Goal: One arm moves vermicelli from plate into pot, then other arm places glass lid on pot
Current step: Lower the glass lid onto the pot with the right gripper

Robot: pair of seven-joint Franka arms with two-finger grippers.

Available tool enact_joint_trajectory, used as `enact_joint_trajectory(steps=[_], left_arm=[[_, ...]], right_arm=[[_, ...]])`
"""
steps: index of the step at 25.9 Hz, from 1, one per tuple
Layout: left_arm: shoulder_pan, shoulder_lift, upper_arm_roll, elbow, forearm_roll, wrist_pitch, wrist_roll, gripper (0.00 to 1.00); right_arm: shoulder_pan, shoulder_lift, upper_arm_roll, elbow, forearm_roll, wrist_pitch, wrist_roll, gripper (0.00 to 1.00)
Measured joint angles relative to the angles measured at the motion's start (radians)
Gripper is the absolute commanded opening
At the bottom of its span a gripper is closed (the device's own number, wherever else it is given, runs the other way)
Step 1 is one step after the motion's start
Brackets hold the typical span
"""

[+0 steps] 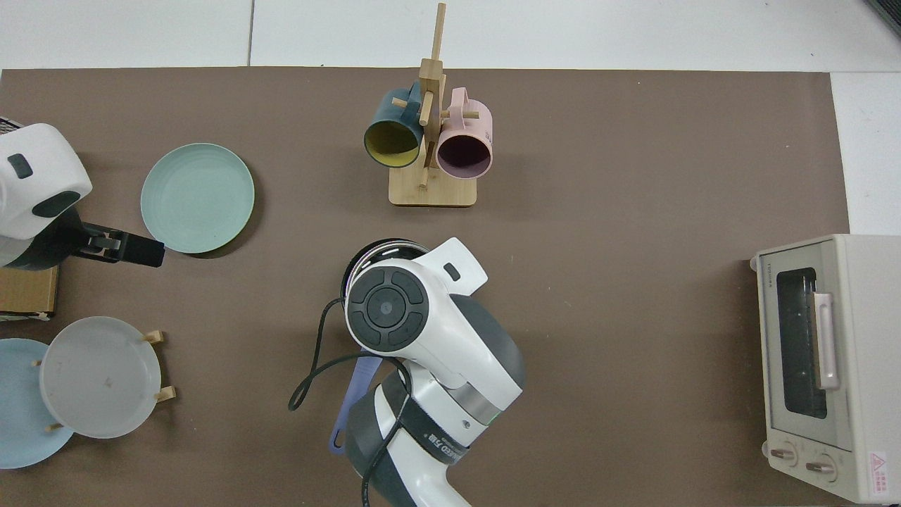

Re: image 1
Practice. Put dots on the pink mug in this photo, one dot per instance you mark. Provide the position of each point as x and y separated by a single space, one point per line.
464 155

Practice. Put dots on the light blue plate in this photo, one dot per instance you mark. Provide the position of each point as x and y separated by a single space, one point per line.
21 422

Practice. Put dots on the dark teal mug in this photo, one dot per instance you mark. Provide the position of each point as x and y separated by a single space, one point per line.
394 144

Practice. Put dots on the black flat object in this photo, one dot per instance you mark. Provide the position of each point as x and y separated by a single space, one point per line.
892 10

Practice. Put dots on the wooden plate rack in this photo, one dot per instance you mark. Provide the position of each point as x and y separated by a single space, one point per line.
167 393

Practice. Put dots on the grey white plate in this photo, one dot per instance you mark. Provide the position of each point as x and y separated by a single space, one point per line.
98 377

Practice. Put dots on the pale green plate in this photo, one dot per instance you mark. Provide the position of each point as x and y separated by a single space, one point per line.
197 197

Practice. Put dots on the brown table cloth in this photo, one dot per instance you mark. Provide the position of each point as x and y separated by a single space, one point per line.
598 352

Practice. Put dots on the wooden cup stand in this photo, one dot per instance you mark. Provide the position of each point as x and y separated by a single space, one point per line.
433 190

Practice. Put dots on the glass lid with blue knob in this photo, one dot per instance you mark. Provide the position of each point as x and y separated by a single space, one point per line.
380 252

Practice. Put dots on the pale toaster oven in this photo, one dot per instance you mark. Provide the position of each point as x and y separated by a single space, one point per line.
866 394

